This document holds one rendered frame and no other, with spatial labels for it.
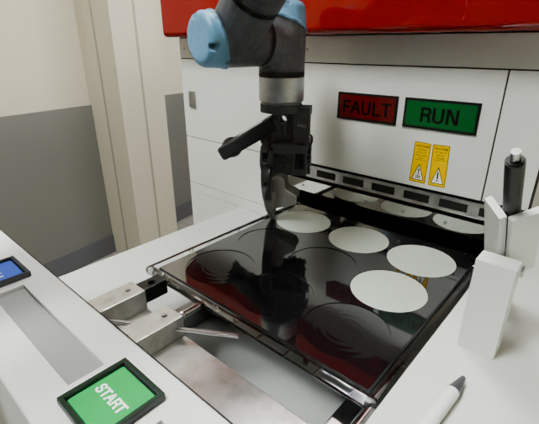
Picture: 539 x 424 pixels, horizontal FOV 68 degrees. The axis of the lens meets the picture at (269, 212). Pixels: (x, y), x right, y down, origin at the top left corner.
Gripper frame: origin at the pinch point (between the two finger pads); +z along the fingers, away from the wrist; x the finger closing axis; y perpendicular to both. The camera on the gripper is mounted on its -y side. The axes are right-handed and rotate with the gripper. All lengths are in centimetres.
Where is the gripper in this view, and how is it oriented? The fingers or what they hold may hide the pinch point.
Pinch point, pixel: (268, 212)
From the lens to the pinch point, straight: 75.8
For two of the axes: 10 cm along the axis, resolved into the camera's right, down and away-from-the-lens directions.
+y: 9.8, 0.8, -1.9
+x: 2.1, -3.8, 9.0
